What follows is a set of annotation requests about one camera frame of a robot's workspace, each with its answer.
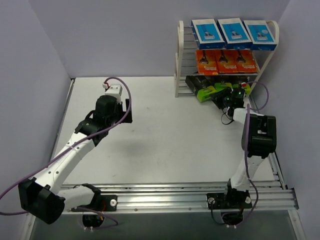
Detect black green razor box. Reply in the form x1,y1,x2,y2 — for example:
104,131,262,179
231,75,251,97
214,75,232,92
185,75,217,103

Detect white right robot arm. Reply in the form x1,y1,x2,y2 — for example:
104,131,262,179
208,87,277,209

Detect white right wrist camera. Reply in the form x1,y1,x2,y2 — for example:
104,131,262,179
239,82,251,93

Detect orange Gillette razor box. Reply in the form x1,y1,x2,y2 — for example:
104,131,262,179
195,49,219,76
235,50,258,74
214,49,238,74

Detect blue white Harry's razor box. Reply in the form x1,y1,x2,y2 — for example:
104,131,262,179
217,18,253,50

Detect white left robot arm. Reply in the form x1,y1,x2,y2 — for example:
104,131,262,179
18,95,133,225

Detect cream metal wire shelf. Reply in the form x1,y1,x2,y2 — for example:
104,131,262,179
174,19,280,98

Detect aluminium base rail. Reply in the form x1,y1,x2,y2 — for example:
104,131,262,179
42,181,300,215

